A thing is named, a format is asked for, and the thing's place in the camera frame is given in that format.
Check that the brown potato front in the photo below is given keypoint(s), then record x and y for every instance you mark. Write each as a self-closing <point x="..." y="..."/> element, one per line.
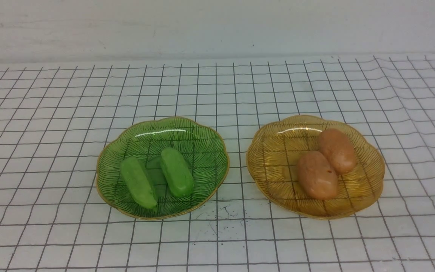
<point x="316" y="176"/>

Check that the brown potato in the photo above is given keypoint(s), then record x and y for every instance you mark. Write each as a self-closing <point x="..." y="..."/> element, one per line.
<point x="316" y="176"/>
<point x="338" y="150"/>

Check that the green glass leaf plate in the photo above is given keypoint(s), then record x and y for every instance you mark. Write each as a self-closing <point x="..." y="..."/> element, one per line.
<point x="202" y="147"/>

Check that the amber glass leaf plate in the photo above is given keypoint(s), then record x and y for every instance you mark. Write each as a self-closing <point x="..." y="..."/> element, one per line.
<point x="272" y="161"/>

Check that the white grid tablecloth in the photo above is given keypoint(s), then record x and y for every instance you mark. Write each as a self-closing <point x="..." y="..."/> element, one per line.
<point x="56" y="118"/>

